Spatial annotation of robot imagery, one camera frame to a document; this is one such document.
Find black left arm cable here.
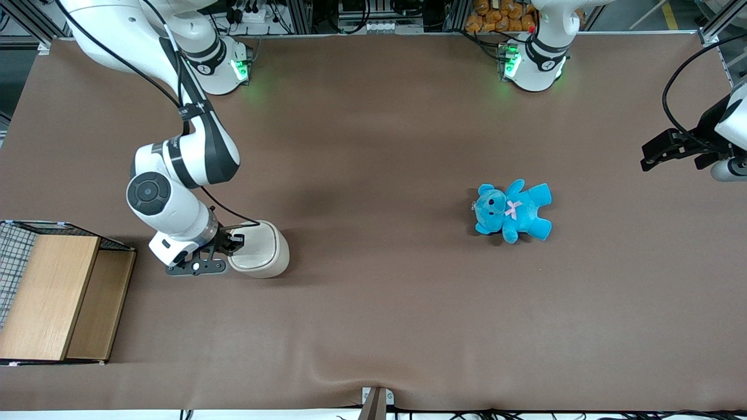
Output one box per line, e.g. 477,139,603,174
662,34,747,146

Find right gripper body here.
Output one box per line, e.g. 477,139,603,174
149,225,226,267

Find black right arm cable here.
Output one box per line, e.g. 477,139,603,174
55,0,261,228

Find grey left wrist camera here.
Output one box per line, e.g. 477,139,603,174
710,156,747,183

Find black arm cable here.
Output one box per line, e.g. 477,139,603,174
662,34,747,146
55,0,261,228

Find orange plush items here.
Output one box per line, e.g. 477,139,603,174
465,0,539,34

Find white power strip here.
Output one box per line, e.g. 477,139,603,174
232,5,276,25

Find metal table edge bracket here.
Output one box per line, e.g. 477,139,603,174
357,386,396,420

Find wooden shelf with wire basket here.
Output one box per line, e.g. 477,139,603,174
0,220,137,367

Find wooden two-step shelf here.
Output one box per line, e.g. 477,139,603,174
0,233,137,362

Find white trash can with lid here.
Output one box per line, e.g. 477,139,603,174
226,220,290,279

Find blue teddy bear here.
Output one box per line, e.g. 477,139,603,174
473,179,553,244

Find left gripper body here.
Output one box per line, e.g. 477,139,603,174
694,82,747,156

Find aluminium frame post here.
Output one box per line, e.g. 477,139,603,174
0,0,79,54
697,0,747,46

